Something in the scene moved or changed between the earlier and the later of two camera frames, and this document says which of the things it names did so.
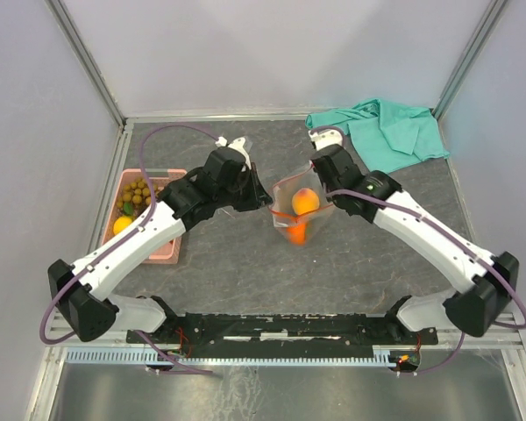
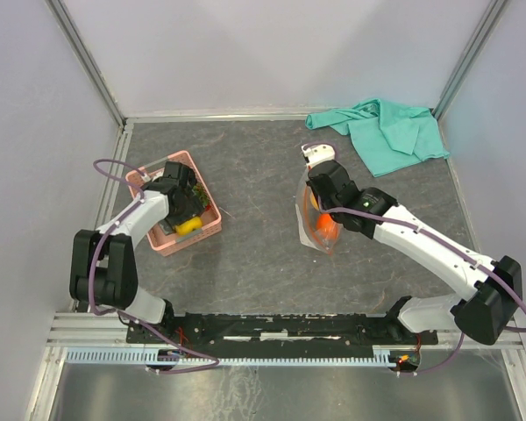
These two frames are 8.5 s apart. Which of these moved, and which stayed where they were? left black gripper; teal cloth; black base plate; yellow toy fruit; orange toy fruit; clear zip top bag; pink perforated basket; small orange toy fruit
Moved: clear zip top bag; left black gripper; small orange toy fruit; pink perforated basket; yellow toy fruit; orange toy fruit
Stayed: black base plate; teal cloth
